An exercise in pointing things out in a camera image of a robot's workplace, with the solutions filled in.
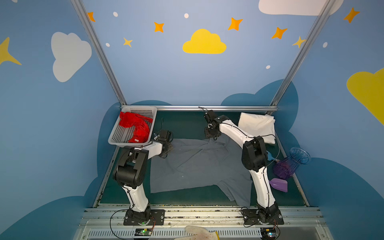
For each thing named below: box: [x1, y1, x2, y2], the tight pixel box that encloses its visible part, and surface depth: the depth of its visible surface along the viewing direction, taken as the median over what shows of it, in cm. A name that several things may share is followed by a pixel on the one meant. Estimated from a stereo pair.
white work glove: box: [174, 225, 219, 240], surface depth 71 cm
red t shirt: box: [119, 111, 154, 144], surface depth 106 cm
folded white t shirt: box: [238, 112, 276, 144], surface depth 106 cm
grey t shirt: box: [150, 134, 253, 209], surface depth 92 cm
